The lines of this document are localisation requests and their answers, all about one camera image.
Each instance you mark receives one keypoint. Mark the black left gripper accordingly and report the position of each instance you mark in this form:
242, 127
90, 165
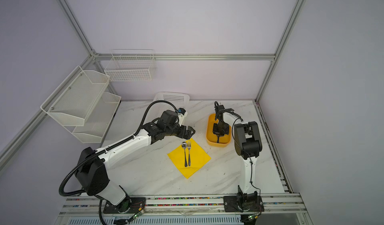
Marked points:
188, 135

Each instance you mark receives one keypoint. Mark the silver fork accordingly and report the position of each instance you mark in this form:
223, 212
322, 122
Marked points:
189, 146

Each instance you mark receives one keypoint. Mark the yellow plastic tray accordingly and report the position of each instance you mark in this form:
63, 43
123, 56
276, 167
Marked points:
211, 138

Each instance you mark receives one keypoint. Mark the white wire wall basket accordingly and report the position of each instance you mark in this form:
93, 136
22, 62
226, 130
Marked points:
131, 65

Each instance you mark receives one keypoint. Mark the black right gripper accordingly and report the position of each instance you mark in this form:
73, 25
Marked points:
217, 133

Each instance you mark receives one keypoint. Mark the white perforated plastic basket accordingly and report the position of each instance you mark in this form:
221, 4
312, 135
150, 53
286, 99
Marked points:
179, 100

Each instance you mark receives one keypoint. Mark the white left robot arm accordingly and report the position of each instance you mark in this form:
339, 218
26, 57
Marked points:
93, 175

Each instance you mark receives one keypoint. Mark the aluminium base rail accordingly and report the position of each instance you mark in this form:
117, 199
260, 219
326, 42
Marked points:
184, 210

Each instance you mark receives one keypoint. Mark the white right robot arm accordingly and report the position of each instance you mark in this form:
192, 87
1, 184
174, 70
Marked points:
248, 146

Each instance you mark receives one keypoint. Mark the silver spoon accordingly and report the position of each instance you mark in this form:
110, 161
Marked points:
184, 147

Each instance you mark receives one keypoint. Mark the white mesh upper wall shelf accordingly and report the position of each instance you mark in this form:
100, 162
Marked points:
72, 103

